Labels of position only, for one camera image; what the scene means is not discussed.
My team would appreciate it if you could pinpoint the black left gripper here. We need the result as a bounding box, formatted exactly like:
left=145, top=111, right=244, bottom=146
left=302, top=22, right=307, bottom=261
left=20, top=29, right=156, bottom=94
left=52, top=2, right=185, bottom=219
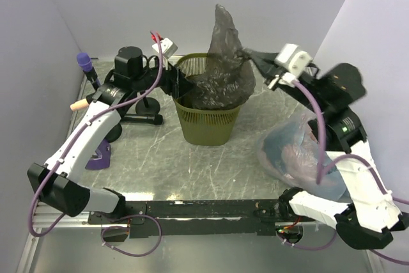
left=131, top=54, right=196, bottom=98

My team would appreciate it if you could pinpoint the grey translucent trash bag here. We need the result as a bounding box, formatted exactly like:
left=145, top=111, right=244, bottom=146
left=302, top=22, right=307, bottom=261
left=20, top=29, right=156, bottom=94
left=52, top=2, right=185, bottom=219
left=185, top=4, right=256, bottom=110

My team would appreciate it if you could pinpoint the translucent bag with clothes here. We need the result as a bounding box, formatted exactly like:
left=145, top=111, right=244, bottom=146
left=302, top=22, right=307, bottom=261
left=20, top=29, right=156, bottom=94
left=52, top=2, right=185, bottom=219
left=256, top=110, right=347, bottom=201

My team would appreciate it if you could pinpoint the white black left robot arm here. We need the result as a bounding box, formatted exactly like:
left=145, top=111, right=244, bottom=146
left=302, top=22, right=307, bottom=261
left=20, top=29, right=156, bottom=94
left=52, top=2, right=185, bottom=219
left=27, top=40, right=193, bottom=223

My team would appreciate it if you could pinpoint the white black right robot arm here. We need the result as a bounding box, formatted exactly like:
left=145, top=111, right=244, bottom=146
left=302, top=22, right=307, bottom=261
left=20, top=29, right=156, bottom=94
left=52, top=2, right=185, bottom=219
left=242, top=44, right=408, bottom=249

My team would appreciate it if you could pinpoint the olive green mesh trash bin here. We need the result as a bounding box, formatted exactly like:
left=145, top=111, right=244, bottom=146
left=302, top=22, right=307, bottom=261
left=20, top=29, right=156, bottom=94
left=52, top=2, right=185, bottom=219
left=174, top=53, right=241, bottom=146

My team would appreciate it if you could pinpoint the purple box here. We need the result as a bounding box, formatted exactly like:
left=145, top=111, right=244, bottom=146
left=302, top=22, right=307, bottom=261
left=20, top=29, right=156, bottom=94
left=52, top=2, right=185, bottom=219
left=86, top=139, right=111, bottom=171

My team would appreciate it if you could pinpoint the purple microphone on stand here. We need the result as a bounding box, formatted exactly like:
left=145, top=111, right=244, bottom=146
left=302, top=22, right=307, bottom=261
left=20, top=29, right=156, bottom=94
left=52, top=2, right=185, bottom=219
left=76, top=52, right=101, bottom=91

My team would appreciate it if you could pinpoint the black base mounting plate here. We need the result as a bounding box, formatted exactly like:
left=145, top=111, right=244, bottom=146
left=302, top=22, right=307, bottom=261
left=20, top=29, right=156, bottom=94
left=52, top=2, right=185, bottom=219
left=88, top=199, right=312, bottom=238

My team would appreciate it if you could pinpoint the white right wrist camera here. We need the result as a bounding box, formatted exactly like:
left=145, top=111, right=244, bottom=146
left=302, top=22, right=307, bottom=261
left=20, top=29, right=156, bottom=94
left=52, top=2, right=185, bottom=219
left=274, top=43, right=313, bottom=77

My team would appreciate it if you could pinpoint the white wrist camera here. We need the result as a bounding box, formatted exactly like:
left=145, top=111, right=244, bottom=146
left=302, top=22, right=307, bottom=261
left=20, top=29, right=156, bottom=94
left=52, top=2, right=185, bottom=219
left=274, top=43, right=313, bottom=77
left=151, top=32, right=178, bottom=59

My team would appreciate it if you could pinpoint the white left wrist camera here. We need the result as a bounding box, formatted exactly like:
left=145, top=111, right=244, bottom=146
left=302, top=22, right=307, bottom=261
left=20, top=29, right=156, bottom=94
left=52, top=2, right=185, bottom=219
left=151, top=32, right=178, bottom=59

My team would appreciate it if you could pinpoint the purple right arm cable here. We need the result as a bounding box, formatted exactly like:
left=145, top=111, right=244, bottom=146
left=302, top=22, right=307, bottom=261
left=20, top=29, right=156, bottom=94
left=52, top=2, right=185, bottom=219
left=292, top=81, right=409, bottom=266

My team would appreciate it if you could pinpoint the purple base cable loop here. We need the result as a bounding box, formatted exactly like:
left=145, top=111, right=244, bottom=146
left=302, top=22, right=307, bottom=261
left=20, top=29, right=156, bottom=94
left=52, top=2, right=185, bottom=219
left=100, top=214, right=161, bottom=257

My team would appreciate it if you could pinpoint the aluminium rail frame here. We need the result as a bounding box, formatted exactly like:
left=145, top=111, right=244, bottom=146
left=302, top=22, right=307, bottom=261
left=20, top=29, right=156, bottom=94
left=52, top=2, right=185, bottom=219
left=18, top=214, right=385, bottom=272

